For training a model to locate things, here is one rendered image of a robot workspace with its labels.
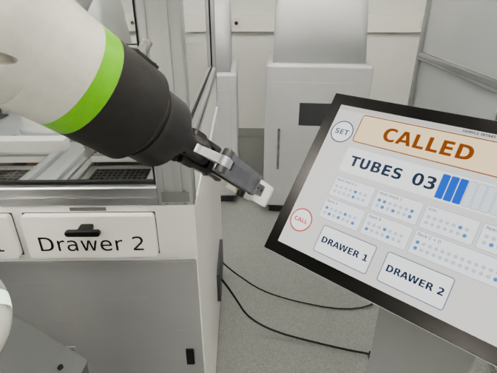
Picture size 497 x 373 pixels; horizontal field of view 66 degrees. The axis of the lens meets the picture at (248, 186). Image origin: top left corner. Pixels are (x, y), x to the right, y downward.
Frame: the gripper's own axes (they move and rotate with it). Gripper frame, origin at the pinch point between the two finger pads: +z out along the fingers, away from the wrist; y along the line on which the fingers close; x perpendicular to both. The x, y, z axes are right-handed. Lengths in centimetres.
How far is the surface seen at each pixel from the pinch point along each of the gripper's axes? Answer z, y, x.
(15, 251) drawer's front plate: 6, 56, 33
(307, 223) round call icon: 17.4, -1.5, 0.3
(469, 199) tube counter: 17.3, -22.4, -11.8
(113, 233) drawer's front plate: 14.7, 39.3, 19.5
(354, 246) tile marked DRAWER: 17.3, -10.4, 0.5
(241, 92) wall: 235, 238, -112
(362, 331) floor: 144, 16, 26
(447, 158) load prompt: 17.3, -17.6, -16.8
